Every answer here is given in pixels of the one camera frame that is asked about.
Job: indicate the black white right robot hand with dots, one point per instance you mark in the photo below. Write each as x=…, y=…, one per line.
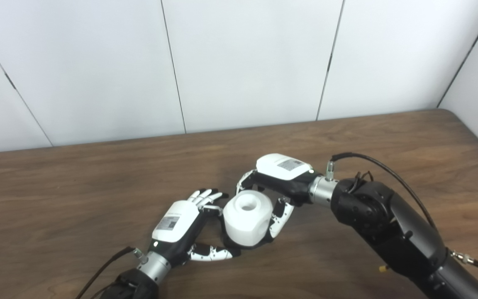
x=284, y=170

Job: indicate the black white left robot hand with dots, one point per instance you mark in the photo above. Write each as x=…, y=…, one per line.
x=176, y=224

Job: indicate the round white plastic piece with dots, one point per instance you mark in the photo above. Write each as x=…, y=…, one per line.
x=247, y=220

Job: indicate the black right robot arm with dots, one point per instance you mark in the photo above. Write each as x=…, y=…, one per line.
x=392, y=224

